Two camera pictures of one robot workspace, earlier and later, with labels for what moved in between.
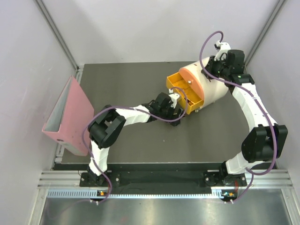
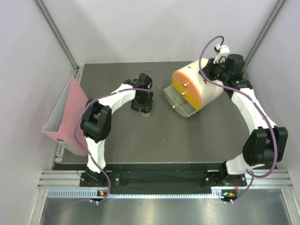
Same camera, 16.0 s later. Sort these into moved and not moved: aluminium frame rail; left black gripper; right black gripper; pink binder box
Moved: left black gripper
Not moved: right black gripper; aluminium frame rail; pink binder box
